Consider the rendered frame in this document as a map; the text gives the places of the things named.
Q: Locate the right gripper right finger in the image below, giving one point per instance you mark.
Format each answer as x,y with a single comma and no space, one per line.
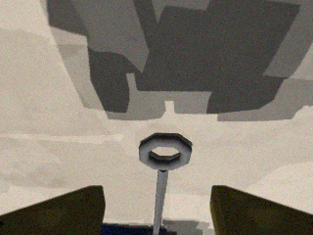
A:
235,212

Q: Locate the blue sealant gun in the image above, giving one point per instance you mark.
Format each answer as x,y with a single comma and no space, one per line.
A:
162,166

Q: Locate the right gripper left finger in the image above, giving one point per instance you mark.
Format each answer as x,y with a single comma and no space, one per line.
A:
80,212

